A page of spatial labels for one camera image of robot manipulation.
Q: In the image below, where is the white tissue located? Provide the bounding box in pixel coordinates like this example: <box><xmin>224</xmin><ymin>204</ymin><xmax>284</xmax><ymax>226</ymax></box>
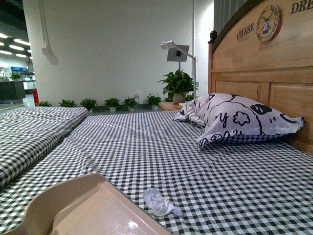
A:
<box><xmin>142</xmin><ymin>188</ymin><xmax>183</xmax><ymax>216</ymax></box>

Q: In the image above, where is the beige plastic dustpan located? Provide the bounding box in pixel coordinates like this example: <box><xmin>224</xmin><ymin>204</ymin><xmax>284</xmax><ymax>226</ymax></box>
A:
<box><xmin>8</xmin><ymin>174</ymin><xmax>170</xmax><ymax>235</ymax></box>

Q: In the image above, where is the far wooden nightstand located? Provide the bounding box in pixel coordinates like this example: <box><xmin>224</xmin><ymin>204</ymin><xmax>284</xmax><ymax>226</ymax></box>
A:
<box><xmin>159</xmin><ymin>102</ymin><xmax>182</xmax><ymax>111</ymax></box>

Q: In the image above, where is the small potted plant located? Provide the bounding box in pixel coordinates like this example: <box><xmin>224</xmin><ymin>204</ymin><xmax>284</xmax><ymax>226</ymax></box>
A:
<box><xmin>105</xmin><ymin>98</ymin><xmax>120</xmax><ymax>112</ymax></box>
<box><xmin>147</xmin><ymin>94</ymin><xmax>162</xmax><ymax>110</ymax></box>
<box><xmin>59</xmin><ymin>99</ymin><xmax>77</xmax><ymax>107</ymax></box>
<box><xmin>80</xmin><ymin>98</ymin><xmax>97</xmax><ymax>112</ymax></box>
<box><xmin>123</xmin><ymin>97</ymin><xmax>138</xmax><ymax>111</ymax></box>
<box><xmin>37</xmin><ymin>101</ymin><xmax>52</xmax><ymax>107</ymax></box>

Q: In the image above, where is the large potted green plant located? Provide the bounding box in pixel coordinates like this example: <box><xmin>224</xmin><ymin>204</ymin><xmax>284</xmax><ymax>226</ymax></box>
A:
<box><xmin>158</xmin><ymin>70</ymin><xmax>194</xmax><ymax>104</ymax></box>

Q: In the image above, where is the white tablet floor stand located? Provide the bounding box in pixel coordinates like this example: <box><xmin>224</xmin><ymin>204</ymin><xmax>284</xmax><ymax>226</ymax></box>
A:
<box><xmin>160</xmin><ymin>40</ymin><xmax>197</xmax><ymax>98</ymax></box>

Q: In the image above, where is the white cartoon print pillow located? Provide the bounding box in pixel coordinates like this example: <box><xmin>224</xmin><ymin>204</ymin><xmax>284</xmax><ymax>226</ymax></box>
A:
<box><xmin>174</xmin><ymin>93</ymin><xmax>304</xmax><ymax>148</ymax></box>

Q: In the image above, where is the red fire extinguisher box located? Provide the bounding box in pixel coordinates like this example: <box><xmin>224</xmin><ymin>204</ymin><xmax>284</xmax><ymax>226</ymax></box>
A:
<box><xmin>32</xmin><ymin>89</ymin><xmax>39</xmax><ymax>106</ymax></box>

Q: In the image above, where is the black white checkered bedsheet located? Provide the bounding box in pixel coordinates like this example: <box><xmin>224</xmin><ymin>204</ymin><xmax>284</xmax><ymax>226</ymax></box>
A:
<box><xmin>0</xmin><ymin>112</ymin><xmax>313</xmax><ymax>235</ymax></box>

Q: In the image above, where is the wooden headboard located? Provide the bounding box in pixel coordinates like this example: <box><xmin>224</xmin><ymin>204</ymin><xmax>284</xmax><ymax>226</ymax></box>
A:
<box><xmin>208</xmin><ymin>0</ymin><xmax>313</xmax><ymax>154</ymax></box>

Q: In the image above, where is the folded checkered quilt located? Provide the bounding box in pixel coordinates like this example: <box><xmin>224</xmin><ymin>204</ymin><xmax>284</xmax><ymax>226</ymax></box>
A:
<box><xmin>0</xmin><ymin>107</ymin><xmax>88</xmax><ymax>188</ymax></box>

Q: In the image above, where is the dark counter with plant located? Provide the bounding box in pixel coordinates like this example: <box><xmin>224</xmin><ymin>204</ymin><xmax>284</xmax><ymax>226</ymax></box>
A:
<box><xmin>0</xmin><ymin>72</ymin><xmax>25</xmax><ymax>104</ymax></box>

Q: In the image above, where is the white wall socket box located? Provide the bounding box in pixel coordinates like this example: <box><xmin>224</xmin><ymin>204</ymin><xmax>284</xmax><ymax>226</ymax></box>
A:
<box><xmin>41</xmin><ymin>47</ymin><xmax>51</xmax><ymax>55</ymax></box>

